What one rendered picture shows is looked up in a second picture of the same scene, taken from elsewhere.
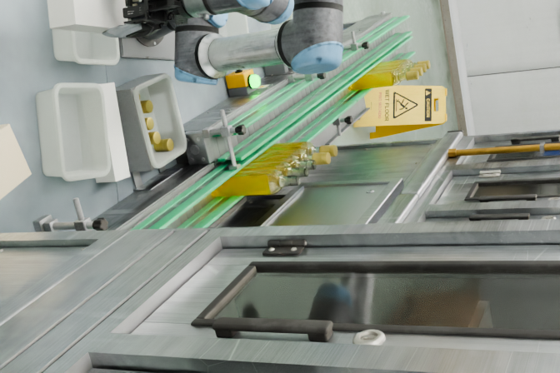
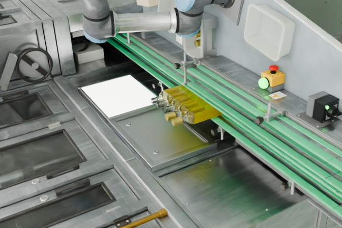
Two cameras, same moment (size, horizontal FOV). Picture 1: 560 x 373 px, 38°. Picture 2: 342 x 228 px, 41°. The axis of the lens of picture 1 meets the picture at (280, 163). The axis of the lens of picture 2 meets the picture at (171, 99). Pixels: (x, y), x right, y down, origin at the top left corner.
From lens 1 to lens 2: 3.62 m
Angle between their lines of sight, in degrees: 109
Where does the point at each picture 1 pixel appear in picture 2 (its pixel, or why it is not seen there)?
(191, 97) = (243, 54)
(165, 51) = (230, 15)
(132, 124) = not seen: hidden behind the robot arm
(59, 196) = not seen: hidden behind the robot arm
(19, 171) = (146, 2)
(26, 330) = (42, 3)
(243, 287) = (11, 20)
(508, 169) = (102, 216)
